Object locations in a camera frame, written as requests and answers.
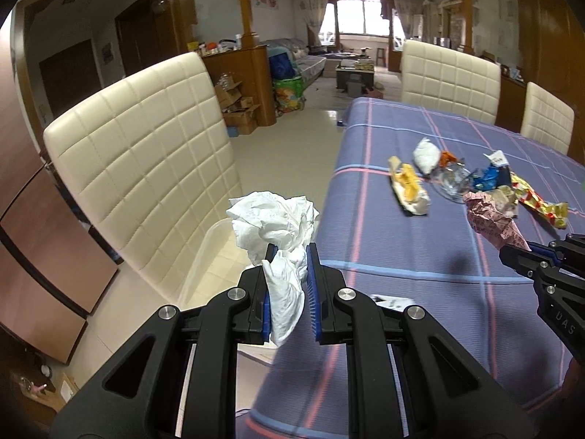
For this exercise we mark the clear plastic wrapper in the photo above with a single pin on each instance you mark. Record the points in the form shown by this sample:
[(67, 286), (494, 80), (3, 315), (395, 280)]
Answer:
[(450, 185)]

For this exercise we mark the wooden partition cabinet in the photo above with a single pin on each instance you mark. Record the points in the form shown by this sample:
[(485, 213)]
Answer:
[(256, 87)]

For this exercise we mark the flat cardboard box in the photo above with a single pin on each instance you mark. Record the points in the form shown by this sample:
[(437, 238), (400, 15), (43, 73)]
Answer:
[(59, 393)]

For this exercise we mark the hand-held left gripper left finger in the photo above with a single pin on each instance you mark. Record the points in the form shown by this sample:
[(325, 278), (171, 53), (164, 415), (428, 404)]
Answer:
[(266, 320)]

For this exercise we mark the grey sofa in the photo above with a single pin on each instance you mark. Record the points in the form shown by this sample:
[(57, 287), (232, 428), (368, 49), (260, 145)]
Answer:
[(313, 66)]

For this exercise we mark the large cream quilted chair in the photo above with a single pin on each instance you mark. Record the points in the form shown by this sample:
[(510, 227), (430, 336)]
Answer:
[(137, 146)]

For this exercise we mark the pink paper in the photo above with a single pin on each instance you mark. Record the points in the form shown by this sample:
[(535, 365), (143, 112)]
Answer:
[(491, 224)]

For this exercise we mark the white paper towel wad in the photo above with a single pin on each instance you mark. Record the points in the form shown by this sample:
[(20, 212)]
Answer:
[(425, 155)]

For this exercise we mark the wooden stool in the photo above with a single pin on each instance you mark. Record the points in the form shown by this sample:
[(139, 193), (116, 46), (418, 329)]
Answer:
[(381, 55)]

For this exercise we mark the window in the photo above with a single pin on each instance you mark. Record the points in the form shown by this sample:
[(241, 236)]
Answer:
[(361, 16)]

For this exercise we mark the beige crumpled wrapper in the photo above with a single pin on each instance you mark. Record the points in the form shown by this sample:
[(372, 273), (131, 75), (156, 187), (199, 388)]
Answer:
[(505, 199)]

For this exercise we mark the coffee table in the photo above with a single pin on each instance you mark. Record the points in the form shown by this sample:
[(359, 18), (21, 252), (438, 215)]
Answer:
[(354, 75)]

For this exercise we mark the clear plastic bin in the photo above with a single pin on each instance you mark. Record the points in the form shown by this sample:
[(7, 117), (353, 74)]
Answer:
[(205, 274)]

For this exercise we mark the white air conditioner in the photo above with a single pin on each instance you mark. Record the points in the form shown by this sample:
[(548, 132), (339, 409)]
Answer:
[(418, 26)]

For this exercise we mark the open cardboard box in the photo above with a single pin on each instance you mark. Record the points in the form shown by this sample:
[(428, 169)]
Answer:
[(242, 121), (227, 93)]

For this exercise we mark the patterned curtain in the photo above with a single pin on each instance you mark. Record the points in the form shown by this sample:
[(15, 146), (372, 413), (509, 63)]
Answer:
[(311, 13), (404, 13)]

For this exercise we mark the white tissue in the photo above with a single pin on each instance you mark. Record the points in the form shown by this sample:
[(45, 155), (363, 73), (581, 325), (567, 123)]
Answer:
[(274, 219)]

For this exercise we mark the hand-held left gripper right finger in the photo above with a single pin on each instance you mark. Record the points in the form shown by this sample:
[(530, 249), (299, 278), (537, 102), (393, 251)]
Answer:
[(314, 311)]

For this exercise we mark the blue plaid tablecloth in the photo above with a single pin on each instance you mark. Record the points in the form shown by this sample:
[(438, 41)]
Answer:
[(411, 256)]

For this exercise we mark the wooden pillar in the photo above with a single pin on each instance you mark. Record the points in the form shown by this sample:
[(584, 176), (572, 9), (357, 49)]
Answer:
[(466, 0), (244, 4)]

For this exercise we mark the yellow red snack wrapper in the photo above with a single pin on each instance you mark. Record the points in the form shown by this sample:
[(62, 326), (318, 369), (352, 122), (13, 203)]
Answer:
[(539, 201)]

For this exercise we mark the colourful woven bag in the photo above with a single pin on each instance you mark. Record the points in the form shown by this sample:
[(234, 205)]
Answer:
[(288, 96)]

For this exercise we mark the blue bag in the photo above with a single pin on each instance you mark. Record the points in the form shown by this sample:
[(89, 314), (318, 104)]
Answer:
[(281, 66)]

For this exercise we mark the small grey box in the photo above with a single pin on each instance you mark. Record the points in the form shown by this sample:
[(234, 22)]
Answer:
[(355, 89)]

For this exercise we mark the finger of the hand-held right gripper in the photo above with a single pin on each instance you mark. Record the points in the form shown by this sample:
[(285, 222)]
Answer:
[(571, 247), (518, 259)]

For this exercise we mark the brown wooden cabinet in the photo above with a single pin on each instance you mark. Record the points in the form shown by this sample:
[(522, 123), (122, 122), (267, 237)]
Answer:
[(41, 260)]

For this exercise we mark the orange peel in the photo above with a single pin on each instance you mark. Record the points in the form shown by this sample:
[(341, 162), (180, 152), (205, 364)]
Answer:
[(447, 159)]

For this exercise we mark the blue foil wrapper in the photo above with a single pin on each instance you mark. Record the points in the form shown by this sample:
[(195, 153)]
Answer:
[(490, 177)]

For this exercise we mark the white paper scrap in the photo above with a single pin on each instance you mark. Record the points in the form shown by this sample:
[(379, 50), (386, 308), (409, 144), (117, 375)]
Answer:
[(393, 302)]

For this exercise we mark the dark wooden door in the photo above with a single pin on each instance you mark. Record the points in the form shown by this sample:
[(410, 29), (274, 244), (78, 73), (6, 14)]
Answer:
[(68, 73)]

